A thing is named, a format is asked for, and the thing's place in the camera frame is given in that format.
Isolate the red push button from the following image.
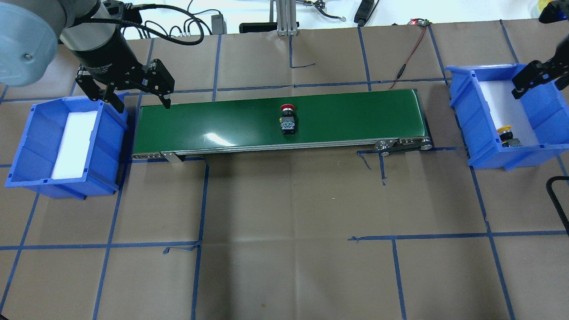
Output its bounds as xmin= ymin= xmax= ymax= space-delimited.
xmin=279 ymin=104 xmax=297 ymax=135

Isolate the green conveyor belt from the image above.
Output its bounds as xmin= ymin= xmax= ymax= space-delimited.
xmin=132 ymin=89 xmax=434 ymax=162

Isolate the yellow push button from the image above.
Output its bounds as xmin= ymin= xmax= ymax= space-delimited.
xmin=496 ymin=125 xmax=522 ymax=148

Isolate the red black wire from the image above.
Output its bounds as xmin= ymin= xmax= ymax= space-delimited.
xmin=388 ymin=19 xmax=431 ymax=91

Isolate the white foam pad right bin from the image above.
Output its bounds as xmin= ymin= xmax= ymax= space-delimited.
xmin=478 ymin=80 xmax=538 ymax=146

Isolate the black braided cable right arm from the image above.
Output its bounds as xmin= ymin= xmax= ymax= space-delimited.
xmin=546 ymin=176 xmax=569 ymax=236

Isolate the right blue plastic bin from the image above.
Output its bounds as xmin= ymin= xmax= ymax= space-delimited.
xmin=446 ymin=64 xmax=569 ymax=170

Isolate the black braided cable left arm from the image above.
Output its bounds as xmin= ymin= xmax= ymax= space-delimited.
xmin=120 ymin=4 xmax=206 ymax=47

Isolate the left blue plastic bin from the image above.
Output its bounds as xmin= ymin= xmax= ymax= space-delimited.
xmin=5 ymin=96 xmax=128 ymax=200

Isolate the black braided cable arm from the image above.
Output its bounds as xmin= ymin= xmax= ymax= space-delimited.
xmin=546 ymin=176 xmax=569 ymax=236
xmin=120 ymin=4 xmax=206 ymax=47

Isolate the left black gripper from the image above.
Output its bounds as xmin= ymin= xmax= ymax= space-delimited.
xmin=71 ymin=31 xmax=175 ymax=114

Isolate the white foam pad bin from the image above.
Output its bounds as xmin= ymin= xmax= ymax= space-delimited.
xmin=51 ymin=111 xmax=98 ymax=180
xmin=478 ymin=80 xmax=538 ymax=146

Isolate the aluminium frame post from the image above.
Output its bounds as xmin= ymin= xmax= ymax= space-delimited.
xmin=269 ymin=0 xmax=298 ymax=36

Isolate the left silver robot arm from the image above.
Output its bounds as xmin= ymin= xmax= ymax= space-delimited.
xmin=0 ymin=0 xmax=175 ymax=112

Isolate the black power adapter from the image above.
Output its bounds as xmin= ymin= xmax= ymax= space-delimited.
xmin=211 ymin=14 xmax=227 ymax=35

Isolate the white foam pad left bin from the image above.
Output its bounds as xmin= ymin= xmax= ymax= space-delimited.
xmin=51 ymin=111 xmax=98 ymax=180

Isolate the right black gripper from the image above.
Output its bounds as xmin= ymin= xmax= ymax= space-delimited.
xmin=512 ymin=36 xmax=569 ymax=100

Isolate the blue plastic bin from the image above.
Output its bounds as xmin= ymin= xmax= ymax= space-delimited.
xmin=5 ymin=96 xmax=128 ymax=200
xmin=446 ymin=64 xmax=569 ymax=170

